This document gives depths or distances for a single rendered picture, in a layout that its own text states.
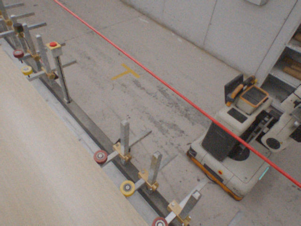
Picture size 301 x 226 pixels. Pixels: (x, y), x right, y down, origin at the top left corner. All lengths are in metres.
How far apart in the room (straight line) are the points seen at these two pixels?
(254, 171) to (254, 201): 0.34
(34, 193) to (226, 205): 1.69
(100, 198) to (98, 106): 1.73
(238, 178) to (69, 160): 1.47
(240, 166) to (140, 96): 1.48
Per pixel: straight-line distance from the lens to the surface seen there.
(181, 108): 2.87
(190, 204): 1.12
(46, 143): 1.46
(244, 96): 1.90
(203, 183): 1.43
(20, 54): 2.18
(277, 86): 3.62
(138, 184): 1.35
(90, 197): 1.25
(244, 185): 2.19
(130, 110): 2.75
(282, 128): 1.85
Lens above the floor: 2.06
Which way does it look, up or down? 49 degrees down
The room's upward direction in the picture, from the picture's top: 8 degrees clockwise
